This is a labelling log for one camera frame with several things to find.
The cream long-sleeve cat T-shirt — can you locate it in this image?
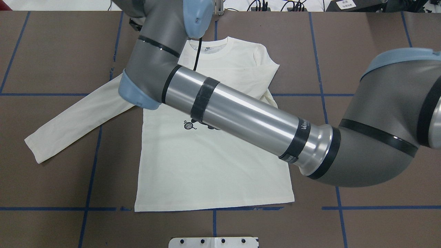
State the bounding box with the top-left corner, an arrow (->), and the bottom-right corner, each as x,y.
24,37 -> 295,212

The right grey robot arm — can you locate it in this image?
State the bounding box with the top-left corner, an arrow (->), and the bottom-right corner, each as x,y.
115,0 -> 440,187

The black power strip with plugs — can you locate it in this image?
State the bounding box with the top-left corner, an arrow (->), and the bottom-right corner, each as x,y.
247,0 -> 271,12

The dark box with white label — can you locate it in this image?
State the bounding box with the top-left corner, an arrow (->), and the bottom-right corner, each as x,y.
325,0 -> 388,12

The black right camera cable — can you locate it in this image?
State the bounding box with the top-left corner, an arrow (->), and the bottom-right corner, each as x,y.
193,37 -> 203,72

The aluminium frame post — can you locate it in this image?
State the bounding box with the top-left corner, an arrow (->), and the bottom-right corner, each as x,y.
214,0 -> 225,16

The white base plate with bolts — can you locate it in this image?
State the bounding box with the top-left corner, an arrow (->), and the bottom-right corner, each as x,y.
168,237 -> 259,248

